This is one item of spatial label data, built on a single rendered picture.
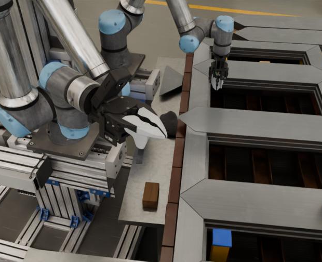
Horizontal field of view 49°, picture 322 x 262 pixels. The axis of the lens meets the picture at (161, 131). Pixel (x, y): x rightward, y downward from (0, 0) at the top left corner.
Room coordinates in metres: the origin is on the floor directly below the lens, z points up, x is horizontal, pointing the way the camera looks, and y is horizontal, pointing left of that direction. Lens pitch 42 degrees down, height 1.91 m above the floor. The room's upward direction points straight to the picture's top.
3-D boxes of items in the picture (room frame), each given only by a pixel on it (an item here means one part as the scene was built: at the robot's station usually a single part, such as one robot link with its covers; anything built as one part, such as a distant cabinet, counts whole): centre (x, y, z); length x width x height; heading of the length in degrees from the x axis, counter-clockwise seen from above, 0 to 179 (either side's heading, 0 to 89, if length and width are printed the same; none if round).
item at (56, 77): (0.71, 0.23, 1.43); 0.11 x 0.08 x 0.09; 49
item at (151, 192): (0.95, 0.04, 0.71); 0.10 x 0.06 x 0.05; 174
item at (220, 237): (0.63, -0.20, 0.88); 0.06 x 0.06 x 0.02; 83
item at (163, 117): (1.42, -0.04, 0.70); 0.20 x 0.10 x 0.03; 1
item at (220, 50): (1.40, -0.27, 1.15); 0.08 x 0.08 x 0.05
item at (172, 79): (1.82, -0.07, 0.70); 0.39 x 0.12 x 0.04; 173
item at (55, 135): (0.98, 0.34, 1.09); 0.15 x 0.15 x 0.10
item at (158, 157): (1.47, 0.00, 0.67); 1.30 x 0.20 x 0.03; 173
